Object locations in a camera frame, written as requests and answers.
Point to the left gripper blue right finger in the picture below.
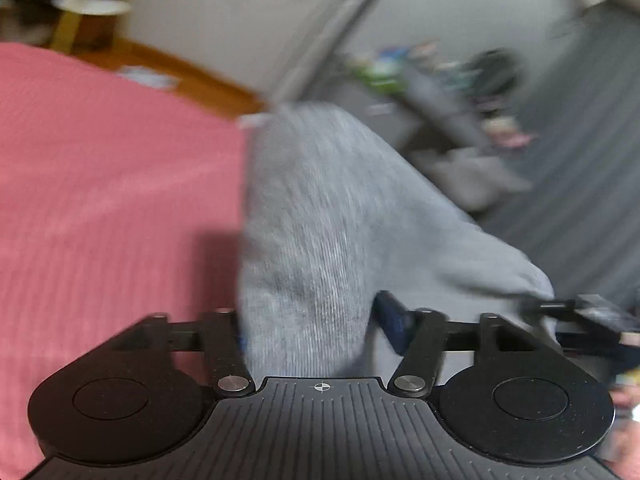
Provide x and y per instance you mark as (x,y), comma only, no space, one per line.
(419,338)

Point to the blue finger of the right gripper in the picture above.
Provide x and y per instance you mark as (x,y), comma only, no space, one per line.
(538,305)

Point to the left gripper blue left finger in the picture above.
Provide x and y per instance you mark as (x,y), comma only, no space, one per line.
(225,369)

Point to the grey sweatpants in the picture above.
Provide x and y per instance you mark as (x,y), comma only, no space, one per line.
(335,215)

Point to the person right hand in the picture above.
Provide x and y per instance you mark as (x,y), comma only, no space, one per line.
(621,449)

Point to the grey curtain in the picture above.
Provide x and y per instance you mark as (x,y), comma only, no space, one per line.
(579,222)

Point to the white upholstered stool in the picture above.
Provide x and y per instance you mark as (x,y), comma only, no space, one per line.
(471,179)

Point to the pink ribbed bedspread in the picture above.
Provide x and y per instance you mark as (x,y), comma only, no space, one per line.
(117,201)

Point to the grey vanity desk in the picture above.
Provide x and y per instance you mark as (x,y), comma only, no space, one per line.
(443,110)

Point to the grey dresser cabinet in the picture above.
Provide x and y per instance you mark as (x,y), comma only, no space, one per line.
(395,124)

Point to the round black mirror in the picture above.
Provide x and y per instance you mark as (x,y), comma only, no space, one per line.
(495,74)

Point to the white standing fan column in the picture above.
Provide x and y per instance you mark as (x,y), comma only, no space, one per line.
(329,28)

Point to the yellow legged side table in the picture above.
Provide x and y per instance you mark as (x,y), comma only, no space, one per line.
(85,10)

